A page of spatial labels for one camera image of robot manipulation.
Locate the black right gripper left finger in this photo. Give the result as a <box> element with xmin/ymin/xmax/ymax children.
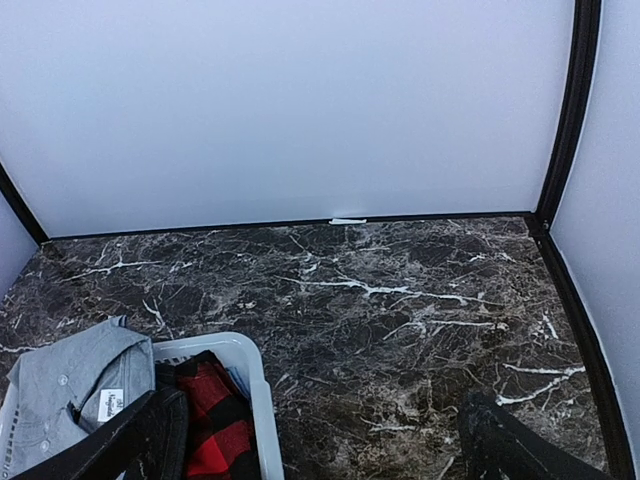
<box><xmin>16</xmin><ymin>391</ymin><xmax>156</xmax><ymax>479</ymax></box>

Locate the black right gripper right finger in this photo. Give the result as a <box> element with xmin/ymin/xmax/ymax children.
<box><xmin>458</xmin><ymin>392</ymin><xmax>610</xmax><ymax>480</ymax></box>

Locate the grey long sleeve shirt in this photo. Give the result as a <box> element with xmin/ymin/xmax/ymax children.
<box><xmin>3</xmin><ymin>316</ymin><xmax>155</xmax><ymax>478</ymax></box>

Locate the light grey plastic basket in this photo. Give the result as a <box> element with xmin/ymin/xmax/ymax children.
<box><xmin>0</xmin><ymin>331</ymin><xmax>286</xmax><ymax>480</ymax></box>

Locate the red black plaid shirt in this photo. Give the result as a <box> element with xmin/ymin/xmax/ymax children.
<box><xmin>175</xmin><ymin>351</ymin><xmax>261</xmax><ymax>480</ymax></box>

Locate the white tape piece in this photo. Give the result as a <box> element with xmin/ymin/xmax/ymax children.
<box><xmin>328</xmin><ymin>218</ymin><xmax>367</xmax><ymax>226</ymax></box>

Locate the black right frame post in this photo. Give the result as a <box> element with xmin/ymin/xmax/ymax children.
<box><xmin>527</xmin><ymin>1</ymin><xmax>637</xmax><ymax>479</ymax></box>

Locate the black frame post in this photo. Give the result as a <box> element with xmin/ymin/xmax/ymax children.
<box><xmin>0</xmin><ymin>165</ymin><xmax>50</xmax><ymax>245</ymax></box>
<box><xmin>527</xmin><ymin>1</ymin><xmax>637</xmax><ymax>479</ymax></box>

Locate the black left frame post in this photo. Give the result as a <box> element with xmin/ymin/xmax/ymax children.
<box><xmin>0</xmin><ymin>165</ymin><xmax>50</xmax><ymax>245</ymax></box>

